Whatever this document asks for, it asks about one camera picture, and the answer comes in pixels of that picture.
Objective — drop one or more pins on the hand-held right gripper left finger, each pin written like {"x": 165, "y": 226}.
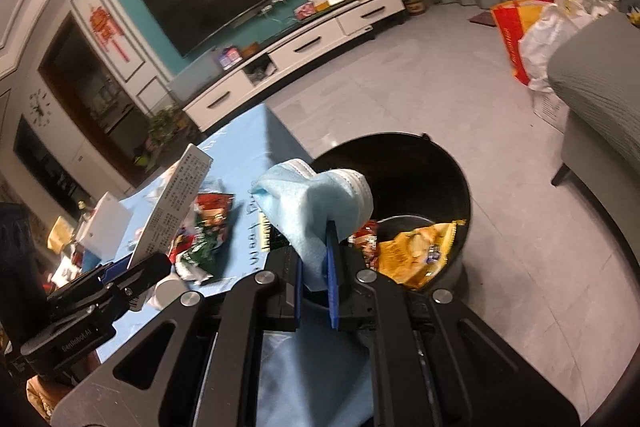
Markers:
{"x": 298, "y": 302}

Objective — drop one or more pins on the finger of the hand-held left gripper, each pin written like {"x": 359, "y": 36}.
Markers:
{"x": 145, "y": 269}

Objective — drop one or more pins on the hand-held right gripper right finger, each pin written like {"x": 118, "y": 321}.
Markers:
{"x": 332, "y": 279}

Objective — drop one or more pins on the small red snack packet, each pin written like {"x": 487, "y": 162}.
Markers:
{"x": 365, "y": 239}

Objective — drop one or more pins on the blue face mask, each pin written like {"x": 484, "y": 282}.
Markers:
{"x": 305, "y": 217}

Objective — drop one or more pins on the green and red snack packet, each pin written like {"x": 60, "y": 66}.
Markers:
{"x": 207, "y": 237}

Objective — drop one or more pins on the white printed carton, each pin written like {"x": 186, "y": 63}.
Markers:
{"x": 175, "y": 197}

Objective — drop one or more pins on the yellow snack packet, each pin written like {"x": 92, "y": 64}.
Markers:
{"x": 410, "y": 252}

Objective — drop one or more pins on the black trash bin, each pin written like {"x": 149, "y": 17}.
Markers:
{"x": 400, "y": 177}

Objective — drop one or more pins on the white box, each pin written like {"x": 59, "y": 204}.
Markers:
{"x": 105, "y": 227}

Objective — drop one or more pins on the leafy floor plant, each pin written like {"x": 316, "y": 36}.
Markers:
{"x": 167, "y": 129}

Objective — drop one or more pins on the light blue printed tablecloth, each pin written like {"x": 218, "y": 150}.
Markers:
{"x": 240, "y": 142}

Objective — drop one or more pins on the frosted glass tank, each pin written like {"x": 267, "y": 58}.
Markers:
{"x": 197, "y": 77}

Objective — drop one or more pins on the purple box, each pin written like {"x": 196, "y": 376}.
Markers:
{"x": 230, "y": 58}

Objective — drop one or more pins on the white television cabinet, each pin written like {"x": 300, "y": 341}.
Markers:
{"x": 300, "y": 47}

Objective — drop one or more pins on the pink flat box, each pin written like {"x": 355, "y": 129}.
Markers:
{"x": 304, "y": 11}

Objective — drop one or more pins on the white power strip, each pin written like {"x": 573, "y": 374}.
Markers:
{"x": 274, "y": 3}

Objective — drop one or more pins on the dark red doormat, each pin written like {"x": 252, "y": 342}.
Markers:
{"x": 482, "y": 18}

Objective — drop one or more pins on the orange woven bag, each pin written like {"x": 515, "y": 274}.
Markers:
{"x": 512, "y": 37}

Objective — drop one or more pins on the white sack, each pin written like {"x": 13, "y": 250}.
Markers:
{"x": 542, "y": 42}

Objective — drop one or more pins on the grey sofa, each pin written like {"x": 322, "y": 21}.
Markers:
{"x": 600, "y": 107}

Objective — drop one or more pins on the black wall clock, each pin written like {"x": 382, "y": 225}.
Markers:
{"x": 38, "y": 106}

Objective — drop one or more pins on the red wall decoration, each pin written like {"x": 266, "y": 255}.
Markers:
{"x": 107, "y": 29}

